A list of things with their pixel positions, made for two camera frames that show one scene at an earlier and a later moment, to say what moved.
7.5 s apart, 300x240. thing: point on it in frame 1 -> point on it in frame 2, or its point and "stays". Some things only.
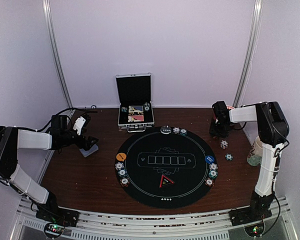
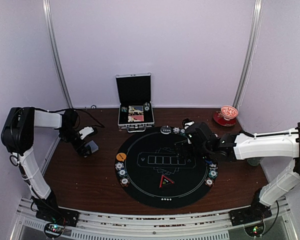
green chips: (213, 174) stays
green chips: (122, 172) stays
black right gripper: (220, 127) -> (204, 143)
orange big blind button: (121, 156) stays
